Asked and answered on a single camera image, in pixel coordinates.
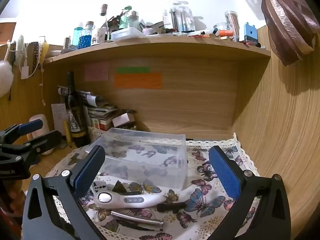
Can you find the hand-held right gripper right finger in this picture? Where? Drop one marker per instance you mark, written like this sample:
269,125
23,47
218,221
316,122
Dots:
225,172

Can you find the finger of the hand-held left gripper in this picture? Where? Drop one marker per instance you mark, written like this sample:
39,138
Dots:
30,126
47,140

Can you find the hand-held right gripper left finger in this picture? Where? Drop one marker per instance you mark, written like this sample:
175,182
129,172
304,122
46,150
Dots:
90,171

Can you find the white handheld massager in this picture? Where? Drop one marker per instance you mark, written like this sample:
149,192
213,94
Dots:
125,200

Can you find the clear plastic storage box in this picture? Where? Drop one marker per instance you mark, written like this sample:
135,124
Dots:
143,155

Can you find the silver metal tool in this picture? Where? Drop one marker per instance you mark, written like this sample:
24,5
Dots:
140,220

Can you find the pale pink cylinder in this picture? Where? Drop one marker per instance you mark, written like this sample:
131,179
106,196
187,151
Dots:
37,120

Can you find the white paper note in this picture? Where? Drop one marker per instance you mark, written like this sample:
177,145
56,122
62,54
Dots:
58,115

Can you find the dark triangular card piece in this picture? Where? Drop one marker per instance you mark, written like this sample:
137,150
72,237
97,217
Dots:
118,187

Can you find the dark wine bottle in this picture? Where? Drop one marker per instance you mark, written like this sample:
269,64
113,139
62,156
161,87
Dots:
76,120

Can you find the butterfly print lace tablecloth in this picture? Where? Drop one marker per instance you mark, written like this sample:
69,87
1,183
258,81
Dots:
200,205

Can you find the white paper tag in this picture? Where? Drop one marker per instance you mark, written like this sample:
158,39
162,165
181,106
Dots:
25,73

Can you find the white fluffy pompom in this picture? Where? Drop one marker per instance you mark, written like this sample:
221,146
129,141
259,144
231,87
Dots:
5,77

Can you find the small white cardboard box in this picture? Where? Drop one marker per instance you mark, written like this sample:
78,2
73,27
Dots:
123,120

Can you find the stack of magazines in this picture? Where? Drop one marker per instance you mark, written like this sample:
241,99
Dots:
100,107

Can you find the patterned lace ribbon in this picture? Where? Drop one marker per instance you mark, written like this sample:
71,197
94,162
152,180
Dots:
35,55

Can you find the yellow ribbon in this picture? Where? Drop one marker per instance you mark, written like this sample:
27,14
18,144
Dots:
45,50

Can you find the pink sticky note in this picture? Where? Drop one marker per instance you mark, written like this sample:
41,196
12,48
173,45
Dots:
97,71

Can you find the teal plastic bottle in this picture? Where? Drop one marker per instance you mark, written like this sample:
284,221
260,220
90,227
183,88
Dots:
77,37

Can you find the orange sticky note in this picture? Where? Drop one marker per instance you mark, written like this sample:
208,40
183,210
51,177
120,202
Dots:
138,81

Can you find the bottle with blue beads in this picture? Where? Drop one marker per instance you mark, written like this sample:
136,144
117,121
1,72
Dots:
85,38

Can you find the green sticky note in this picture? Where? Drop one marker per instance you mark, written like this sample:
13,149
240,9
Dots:
133,70

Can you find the white mug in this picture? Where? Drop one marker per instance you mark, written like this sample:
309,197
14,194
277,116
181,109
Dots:
101,35

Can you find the clear lidded case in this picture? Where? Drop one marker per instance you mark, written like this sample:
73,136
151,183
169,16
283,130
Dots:
128,33

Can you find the orange cap tube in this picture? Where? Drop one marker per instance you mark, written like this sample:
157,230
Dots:
226,33

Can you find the blue plastic device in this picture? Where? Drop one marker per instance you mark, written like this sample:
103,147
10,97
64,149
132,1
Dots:
250,35

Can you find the wooden shelf board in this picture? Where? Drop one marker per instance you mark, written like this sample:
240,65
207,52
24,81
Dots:
160,46

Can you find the green pump bottle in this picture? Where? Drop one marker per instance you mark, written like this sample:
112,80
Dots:
125,17

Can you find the glass bowl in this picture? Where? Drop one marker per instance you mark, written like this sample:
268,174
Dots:
221,27

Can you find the white bottle silver cap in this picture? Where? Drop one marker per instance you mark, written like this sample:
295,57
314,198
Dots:
133,20

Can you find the glass jar with sticks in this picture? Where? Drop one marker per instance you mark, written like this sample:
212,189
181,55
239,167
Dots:
232,22

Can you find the clear brush holder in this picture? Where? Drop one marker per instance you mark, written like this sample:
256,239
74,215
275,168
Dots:
178,17

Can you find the brown hanging bag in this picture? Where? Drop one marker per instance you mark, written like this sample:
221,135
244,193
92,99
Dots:
285,17

